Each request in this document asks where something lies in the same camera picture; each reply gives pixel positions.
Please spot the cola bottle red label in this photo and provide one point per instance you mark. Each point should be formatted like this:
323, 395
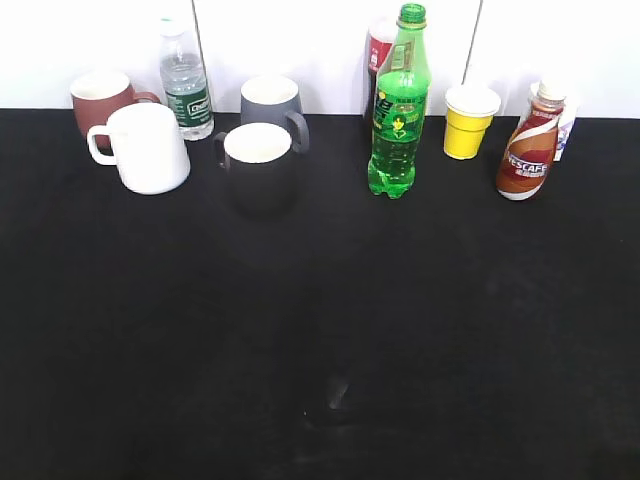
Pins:
381, 34

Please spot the white blue milk carton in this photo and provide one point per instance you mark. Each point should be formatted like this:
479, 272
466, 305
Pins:
567, 119

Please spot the grey ceramic mug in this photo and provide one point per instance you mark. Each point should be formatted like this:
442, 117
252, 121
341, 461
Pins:
275, 99

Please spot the yellow paper cup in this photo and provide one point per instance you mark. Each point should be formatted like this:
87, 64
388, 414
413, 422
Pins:
470, 111

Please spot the green soda bottle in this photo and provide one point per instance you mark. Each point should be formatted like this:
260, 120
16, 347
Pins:
399, 107

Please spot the brown Nescafe coffee bottle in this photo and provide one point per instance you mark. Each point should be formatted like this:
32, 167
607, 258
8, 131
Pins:
530, 151

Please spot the red ceramic mug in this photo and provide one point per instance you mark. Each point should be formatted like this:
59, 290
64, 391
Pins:
99, 93

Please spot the black ceramic mug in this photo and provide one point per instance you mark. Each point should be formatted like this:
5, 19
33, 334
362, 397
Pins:
259, 164

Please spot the clear water bottle green label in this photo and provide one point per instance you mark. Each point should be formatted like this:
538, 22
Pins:
184, 79

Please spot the white ceramic mug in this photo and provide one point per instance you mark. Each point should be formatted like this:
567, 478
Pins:
143, 141

